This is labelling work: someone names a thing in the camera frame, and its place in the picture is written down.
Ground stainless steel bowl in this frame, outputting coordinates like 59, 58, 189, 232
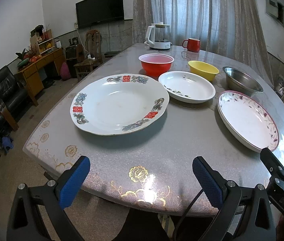
222, 66, 264, 96

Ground white rose pattern plate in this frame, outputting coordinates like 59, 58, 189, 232
158, 71, 216, 104

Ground yellow plastic bowl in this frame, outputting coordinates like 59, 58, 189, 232
188, 60, 220, 82

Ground large white double-happiness plate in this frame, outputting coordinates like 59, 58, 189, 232
70, 74, 170, 136

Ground red plastic bowl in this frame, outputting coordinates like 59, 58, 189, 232
139, 53, 175, 77

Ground pink-rimmed floral plate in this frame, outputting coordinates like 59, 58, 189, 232
217, 90, 279, 153

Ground black leather armchair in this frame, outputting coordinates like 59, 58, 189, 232
0, 66, 33, 122

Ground red mug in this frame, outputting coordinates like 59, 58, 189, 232
182, 38, 201, 53

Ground wooden desk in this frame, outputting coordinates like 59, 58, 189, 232
15, 48, 65, 97

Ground white glass electric kettle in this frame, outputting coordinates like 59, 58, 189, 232
145, 22, 171, 50

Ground wooden desktop shelf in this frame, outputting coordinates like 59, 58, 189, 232
30, 29, 56, 57

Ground wooden chair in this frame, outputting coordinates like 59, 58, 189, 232
74, 29, 103, 82

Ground wall electrical panel box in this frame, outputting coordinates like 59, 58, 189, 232
265, 0, 284, 27

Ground black wall television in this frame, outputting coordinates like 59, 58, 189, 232
76, 0, 124, 29

